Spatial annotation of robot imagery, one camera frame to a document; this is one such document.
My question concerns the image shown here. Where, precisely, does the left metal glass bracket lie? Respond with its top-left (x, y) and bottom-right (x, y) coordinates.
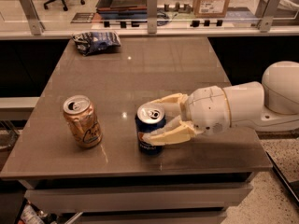
top-left (19, 0), bottom-right (44, 35)

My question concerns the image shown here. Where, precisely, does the blue pepsi can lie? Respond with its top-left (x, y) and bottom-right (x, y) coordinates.
top-left (135, 103), bottom-right (166, 155)

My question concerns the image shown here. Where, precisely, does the right metal glass bracket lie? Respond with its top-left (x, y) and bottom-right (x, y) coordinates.
top-left (257, 0), bottom-right (280, 33)

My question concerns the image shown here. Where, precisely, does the dented orange soda can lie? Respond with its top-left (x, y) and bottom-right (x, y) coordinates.
top-left (63, 95), bottom-right (102, 148)

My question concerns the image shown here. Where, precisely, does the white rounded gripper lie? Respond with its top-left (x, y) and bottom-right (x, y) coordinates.
top-left (141, 86), bottom-right (231, 147)

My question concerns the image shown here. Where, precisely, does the middle metal glass bracket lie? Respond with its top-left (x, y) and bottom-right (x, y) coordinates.
top-left (147, 0), bottom-right (157, 34)

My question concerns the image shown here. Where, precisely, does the grey cabinet drawer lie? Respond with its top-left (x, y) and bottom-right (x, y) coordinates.
top-left (25, 183), bottom-right (252, 213)

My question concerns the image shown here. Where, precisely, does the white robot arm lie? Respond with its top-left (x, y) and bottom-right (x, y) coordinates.
top-left (141, 61), bottom-right (299, 146)

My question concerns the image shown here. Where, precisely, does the brown cardboard box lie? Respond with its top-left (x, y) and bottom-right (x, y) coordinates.
top-left (193, 0), bottom-right (230, 18)

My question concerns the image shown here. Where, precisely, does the metal glass bracket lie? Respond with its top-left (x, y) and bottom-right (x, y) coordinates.
top-left (19, 0), bottom-right (44, 35)
top-left (257, 0), bottom-right (280, 33)
top-left (147, 0), bottom-right (157, 34)

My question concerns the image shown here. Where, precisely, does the blue chip bag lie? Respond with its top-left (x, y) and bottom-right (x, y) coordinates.
top-left (72, 32), bottom-right (121, 56)

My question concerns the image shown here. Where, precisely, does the dark tray with orange lid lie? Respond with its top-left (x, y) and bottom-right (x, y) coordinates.
top-left (96, 0), bottom-right (147, 20)

